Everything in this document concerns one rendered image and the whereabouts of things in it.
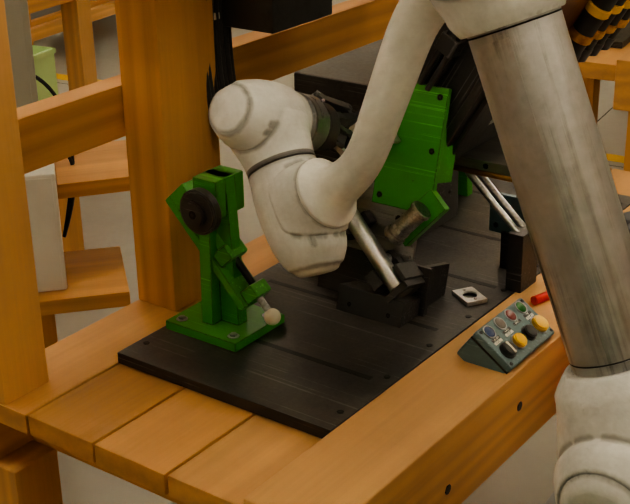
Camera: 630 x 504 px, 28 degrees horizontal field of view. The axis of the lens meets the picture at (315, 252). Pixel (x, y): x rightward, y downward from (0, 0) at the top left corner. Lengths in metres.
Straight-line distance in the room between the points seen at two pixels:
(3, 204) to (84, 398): 0.33
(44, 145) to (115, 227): 2.93
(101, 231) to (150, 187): 2.78
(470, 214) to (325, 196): 0.90
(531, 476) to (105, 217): 2.32
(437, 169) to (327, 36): 0.58
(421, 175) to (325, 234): 0.41
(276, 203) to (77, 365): 0.51
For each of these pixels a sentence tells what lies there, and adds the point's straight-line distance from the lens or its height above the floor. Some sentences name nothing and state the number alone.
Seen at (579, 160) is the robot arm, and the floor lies 1.42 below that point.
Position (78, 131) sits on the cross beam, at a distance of 2.06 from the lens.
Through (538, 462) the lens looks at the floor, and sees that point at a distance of 3.41.
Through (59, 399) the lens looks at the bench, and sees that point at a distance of 1.97.
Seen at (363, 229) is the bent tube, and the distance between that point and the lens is 2.10.
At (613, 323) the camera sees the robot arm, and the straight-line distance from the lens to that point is 1.33.
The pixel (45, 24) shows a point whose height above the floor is 0.24.
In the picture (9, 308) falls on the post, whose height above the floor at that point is 1.03.
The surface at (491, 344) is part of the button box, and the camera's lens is 1.95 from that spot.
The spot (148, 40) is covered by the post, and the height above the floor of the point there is 1.36.
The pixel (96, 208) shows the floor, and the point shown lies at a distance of 5.14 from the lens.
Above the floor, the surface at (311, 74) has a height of 1.24.
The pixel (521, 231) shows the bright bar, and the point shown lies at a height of 1.01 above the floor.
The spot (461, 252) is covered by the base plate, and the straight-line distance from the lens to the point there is 2.37.
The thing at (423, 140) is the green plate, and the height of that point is 1.19.
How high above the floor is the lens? 1.84
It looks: 24 degrees down
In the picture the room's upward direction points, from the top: 1 degrees counter-clockwise
